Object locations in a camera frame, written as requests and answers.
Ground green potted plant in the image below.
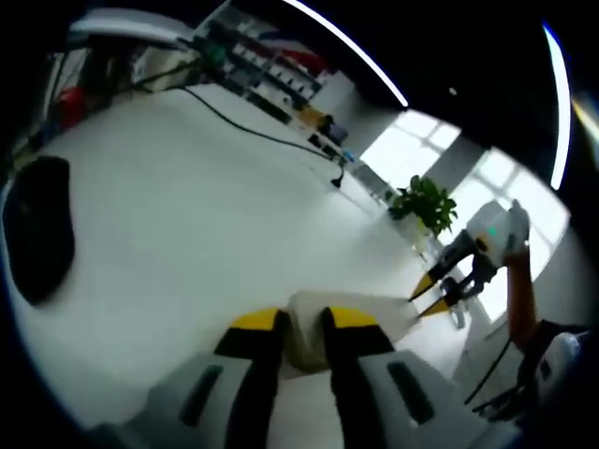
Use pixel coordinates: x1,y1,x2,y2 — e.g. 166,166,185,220
389,174,460,238

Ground black cable with plug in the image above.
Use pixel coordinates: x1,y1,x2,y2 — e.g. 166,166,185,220
184,85,348,190

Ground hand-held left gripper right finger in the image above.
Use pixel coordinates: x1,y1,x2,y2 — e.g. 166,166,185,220
320,306,520,449

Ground person's right hand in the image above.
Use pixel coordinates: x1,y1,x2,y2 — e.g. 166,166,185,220
503,199,533,266

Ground white plant pot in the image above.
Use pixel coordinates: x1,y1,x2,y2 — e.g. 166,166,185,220
411,219,439,256

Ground thin black cable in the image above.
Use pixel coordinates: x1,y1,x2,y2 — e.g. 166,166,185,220
461,338,517,406

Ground storage shelves with white bins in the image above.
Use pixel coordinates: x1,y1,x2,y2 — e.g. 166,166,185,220
199,7,339,125

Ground white ceiling light strip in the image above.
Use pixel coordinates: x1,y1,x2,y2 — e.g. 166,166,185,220
282,0,409,109
541,22,573,191

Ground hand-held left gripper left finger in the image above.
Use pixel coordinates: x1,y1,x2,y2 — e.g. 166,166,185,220
88,306,290,449

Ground white chest-worn device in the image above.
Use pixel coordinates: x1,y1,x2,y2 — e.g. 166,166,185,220
536,330,592,418

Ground black computer mouse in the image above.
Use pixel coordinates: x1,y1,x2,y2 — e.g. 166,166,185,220
1,155,77,308

